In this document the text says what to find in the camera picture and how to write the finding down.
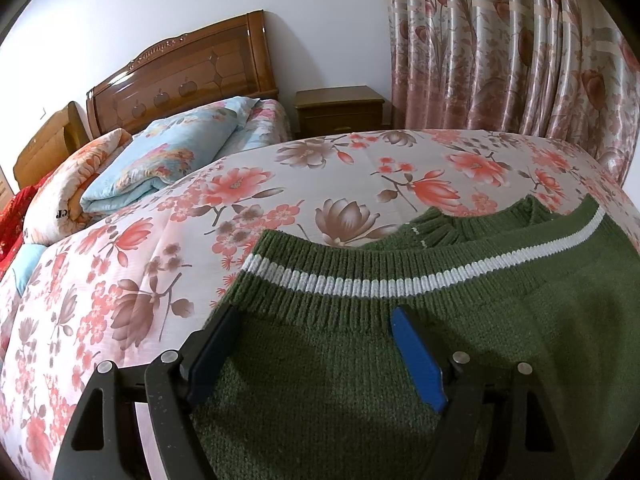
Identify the pink floral bed quilt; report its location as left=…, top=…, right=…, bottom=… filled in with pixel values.
left=0, top=127, right=631, bottom=480

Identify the wooden nightstand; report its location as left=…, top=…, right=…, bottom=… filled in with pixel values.
left=293, top=85, right=386, bottom=138

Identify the large wooden headboard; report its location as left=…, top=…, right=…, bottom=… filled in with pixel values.
left=85, top=9, right=280, bottom=138

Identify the small wooden headboard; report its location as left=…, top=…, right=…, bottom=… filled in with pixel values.
left=12, top=101, right=91, bottom=188

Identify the red blanket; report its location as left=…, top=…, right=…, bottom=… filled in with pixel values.
left=0, top=185, right=41, bottom=281

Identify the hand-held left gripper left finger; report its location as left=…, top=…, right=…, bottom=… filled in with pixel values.
left=52, top=302, right=244, bottom=480

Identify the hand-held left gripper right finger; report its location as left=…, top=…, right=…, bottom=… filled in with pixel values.
left=390, top=305, right=576, bottom=480

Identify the pink floral curtain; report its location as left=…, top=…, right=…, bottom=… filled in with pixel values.
left=382, top=0, right=640, bottom=186

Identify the blue checked blanket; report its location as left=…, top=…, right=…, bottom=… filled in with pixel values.
left=12, top=244, right=48, bottom=296

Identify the folded light blue floral quilt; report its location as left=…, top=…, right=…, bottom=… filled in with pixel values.
left=80, top=96, right=261, bottom=213

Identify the folded orange floral quilt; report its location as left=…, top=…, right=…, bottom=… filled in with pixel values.
left=22, top=128, right=133, bottom=247

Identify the green knitted sweater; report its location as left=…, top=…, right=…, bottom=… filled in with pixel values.
left=190, top=194, right=640, bottom=480

